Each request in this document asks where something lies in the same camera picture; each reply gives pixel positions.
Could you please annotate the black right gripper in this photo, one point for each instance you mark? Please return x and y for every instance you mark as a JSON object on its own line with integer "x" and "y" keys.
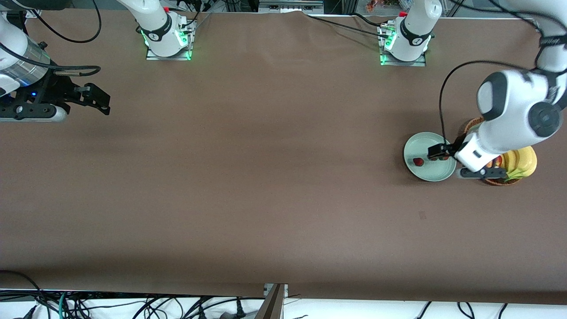
{"x": 56, "y": 89}

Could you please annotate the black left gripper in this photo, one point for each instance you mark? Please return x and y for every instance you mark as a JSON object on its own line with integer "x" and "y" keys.
{"x": 453, "y": 148}

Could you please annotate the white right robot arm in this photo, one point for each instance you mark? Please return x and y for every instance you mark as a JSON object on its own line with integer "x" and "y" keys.
{"x": 11, "y": 37}

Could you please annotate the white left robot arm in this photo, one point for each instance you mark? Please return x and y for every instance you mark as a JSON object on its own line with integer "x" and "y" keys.
{"x": 509, "y": 110}

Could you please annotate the pale green round plate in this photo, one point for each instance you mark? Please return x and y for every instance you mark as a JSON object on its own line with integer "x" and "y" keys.
{"x": 425, "y": 173}

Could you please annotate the red apple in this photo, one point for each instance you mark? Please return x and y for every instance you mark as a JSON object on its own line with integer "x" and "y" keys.
{"x": 497, "y": 161}

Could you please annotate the brown wicker basket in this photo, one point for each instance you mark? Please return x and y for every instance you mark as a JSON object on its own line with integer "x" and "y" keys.
{"x": 500, "y": 180}

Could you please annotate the yellow banana bunch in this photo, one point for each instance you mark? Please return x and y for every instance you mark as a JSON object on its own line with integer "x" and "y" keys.
{"x": 522, "y": 161}

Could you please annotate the colourful background object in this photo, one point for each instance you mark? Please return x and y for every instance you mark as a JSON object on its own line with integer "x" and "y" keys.
{"x": 374, "y": 5}

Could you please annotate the large table cover sheet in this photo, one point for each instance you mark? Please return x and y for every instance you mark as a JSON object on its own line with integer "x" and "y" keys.
{"x": 283, "y": 221}

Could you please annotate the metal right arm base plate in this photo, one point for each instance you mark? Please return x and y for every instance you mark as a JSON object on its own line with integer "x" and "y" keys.
{"x": 168, "y": 58}

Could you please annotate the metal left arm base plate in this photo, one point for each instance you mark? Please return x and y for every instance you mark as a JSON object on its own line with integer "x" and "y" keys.
{"x": 403, "y": 64}

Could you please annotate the aluminium frame corner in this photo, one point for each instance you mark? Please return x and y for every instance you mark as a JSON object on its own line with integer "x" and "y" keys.
{"x": 32, "y": 13}

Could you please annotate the grey metal frame box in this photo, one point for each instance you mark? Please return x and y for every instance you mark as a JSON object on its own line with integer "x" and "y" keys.
{"x": 288, "y": 6}

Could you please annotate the aluminium profile post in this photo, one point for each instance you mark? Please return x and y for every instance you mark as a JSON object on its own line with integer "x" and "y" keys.
{"x": 272, "y": 305}

